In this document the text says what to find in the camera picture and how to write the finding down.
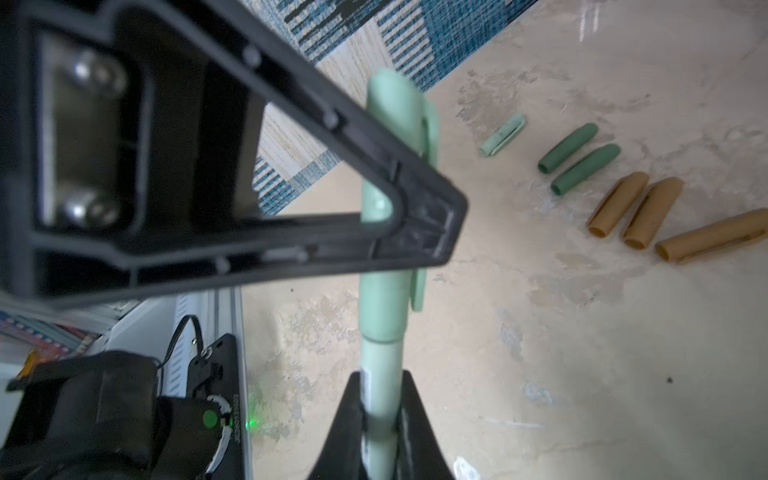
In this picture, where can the tan marker cap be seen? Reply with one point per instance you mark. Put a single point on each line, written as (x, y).
(651, 212)
(616, 203)

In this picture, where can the green marker cap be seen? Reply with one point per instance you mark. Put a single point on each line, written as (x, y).
(567, 147)
(584, 168)

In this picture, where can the mint highlighter pen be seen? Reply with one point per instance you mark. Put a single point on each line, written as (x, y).
(381, 375)

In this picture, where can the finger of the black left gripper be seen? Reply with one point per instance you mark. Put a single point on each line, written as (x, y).
(156, 147)

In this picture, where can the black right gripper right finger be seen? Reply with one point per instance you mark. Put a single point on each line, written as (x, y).
(419, 456)

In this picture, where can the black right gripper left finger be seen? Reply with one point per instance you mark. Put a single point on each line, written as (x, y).
(340, 457)

